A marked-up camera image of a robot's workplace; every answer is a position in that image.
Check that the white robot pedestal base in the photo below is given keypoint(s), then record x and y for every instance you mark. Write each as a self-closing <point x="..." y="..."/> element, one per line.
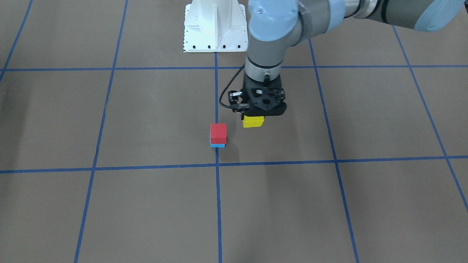
<point x="215" y="26"/>

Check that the red block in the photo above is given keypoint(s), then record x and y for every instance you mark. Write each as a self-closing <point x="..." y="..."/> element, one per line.
<point x="218" y="133"/>

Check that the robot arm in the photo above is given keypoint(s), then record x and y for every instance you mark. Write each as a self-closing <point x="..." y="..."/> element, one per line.
<point x="276" y="25"/>

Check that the yellow block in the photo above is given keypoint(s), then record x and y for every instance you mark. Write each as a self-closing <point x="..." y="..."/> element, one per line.
<point x="251" y="122"/>

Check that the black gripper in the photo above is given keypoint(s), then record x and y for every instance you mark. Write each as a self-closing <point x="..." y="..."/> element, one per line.
<point x="234" y="97"/>

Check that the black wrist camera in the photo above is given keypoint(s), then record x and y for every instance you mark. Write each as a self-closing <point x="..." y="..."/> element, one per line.
<point x="236" y="101"/>

